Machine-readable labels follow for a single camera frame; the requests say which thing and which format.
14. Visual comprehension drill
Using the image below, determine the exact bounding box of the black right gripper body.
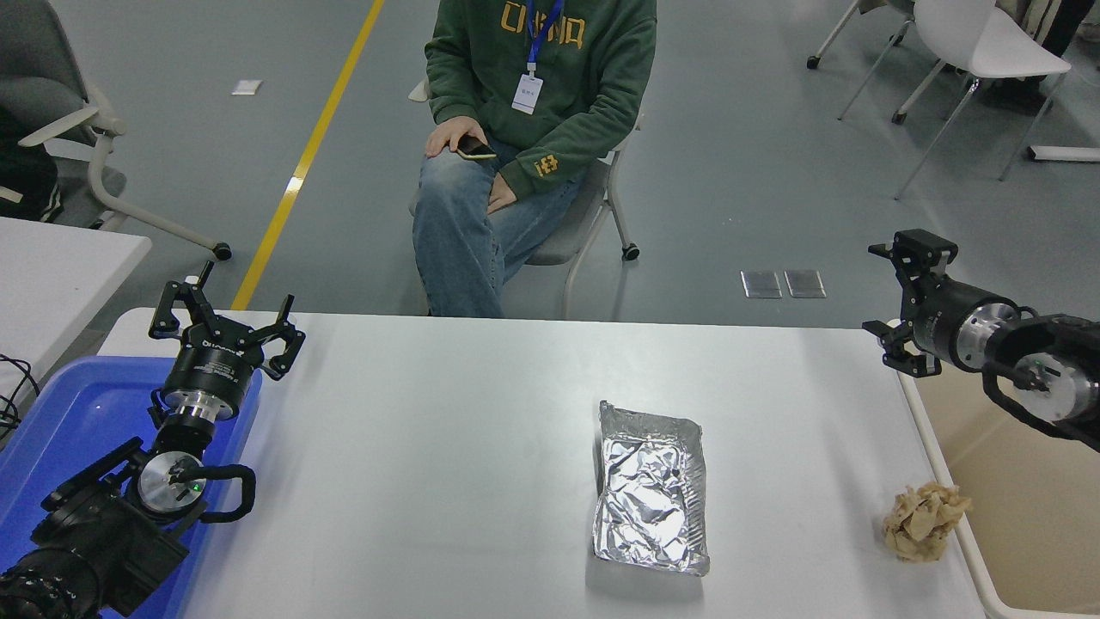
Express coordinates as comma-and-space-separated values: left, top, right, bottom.
913, 275, 989, 373

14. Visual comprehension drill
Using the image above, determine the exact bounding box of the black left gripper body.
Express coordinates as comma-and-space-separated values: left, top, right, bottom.
162, 331, 263, 405

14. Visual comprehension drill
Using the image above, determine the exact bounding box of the tan paper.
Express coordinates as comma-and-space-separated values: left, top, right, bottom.
882, 481, 973, 564

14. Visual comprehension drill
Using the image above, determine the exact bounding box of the foil tray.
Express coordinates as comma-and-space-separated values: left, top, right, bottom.
591, 400, 711, 578

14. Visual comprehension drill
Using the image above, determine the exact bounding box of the person's right hand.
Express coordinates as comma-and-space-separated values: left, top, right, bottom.
425, 116, 491, 158

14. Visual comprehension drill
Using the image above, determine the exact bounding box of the blue plastic tray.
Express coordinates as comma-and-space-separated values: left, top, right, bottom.
0, 357, 263, 619

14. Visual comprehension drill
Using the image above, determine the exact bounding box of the white side table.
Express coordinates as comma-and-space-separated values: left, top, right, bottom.
0, 217, 153, 444

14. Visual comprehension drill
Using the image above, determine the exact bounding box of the large pale bin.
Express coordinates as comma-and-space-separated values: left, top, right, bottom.
878, 316, 1100, 619

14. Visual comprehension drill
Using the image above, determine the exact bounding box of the white-legged caster chair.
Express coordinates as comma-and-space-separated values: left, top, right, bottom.
806, 0, 914, 71

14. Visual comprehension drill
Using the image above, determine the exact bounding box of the white plastic chair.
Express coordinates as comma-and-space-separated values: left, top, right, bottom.
840, 0, 1073, 200

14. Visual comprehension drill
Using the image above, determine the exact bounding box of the grey office chair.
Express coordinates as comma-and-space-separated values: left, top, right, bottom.
0, 0, 233, 261

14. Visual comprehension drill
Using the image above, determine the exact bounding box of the black cable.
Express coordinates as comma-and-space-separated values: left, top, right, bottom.
0, 355, 40, 439

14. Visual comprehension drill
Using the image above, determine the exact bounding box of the grey chair with white frame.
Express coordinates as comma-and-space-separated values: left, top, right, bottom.
407, 79, 642, 321

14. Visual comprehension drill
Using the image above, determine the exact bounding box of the blue lanyard ID badge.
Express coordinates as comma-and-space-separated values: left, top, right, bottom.
511, 0, 565, 115

